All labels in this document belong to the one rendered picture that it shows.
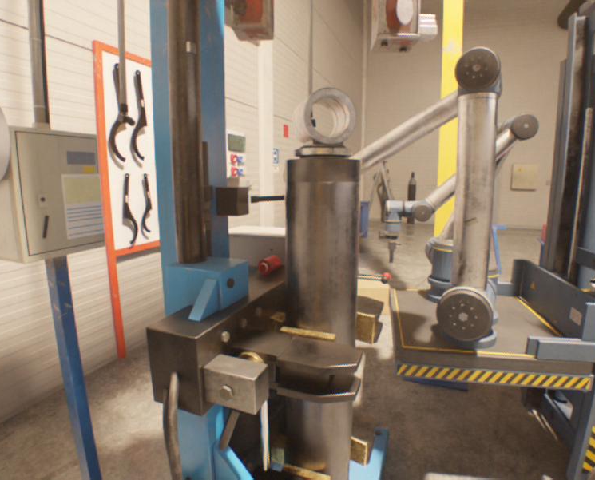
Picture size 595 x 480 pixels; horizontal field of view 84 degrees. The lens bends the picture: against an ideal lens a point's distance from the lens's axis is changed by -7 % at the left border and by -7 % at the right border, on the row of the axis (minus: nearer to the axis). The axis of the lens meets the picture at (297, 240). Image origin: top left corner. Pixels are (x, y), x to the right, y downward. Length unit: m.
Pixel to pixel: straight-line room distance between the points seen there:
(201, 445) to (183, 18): 1.10
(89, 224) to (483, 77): 1.43
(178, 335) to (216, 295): 0.16
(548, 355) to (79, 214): 1.86
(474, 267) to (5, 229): 1.54
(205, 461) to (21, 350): 1.88
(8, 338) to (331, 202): 2.21
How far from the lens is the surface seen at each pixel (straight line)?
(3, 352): 2.69
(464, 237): 1.39
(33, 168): 1.28
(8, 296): 2.63
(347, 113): 1.00
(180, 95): 1.03
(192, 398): 0.91
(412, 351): 1.64
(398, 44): 1.08
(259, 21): 1.05
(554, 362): 1.80
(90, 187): 1.39
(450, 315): 1.41
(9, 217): 1.29
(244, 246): 1.47
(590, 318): 1.81
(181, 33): 1.07
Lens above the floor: 1.42
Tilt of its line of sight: 10 degrees down
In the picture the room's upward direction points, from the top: straight up
